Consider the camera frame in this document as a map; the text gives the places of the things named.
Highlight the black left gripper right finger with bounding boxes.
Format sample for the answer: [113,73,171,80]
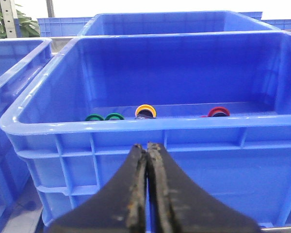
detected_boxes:
[147,143,261,233]

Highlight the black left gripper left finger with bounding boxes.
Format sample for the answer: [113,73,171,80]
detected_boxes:
[48,144,146,233]

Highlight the blue source bin with buttons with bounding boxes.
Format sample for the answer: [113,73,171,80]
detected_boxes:
[0,31,291,227]

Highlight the green button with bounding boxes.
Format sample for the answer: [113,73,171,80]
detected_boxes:
[85,114,105,121]
[105,113,125,120]

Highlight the green button left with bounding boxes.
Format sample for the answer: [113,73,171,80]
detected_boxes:
[85,114,105,121]

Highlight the yellow push button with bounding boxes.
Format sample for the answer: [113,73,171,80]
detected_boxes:
[135,104,157,119]

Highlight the red push button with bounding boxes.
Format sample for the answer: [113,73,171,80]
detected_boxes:
[201,106,230,117]

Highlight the blue bin far left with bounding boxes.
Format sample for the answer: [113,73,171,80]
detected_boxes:
[0,38,52,231]

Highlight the blue bin behind source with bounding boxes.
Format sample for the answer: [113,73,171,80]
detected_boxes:
[78,11,278,36]

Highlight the blue crate far background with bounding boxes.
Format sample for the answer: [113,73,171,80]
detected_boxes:
[37,17,91,37]

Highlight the green potted plant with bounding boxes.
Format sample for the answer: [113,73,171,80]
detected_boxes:
[0,4,40,39]

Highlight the grey perforated shelf post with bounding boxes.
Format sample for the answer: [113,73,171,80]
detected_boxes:
[0,0,21,38]

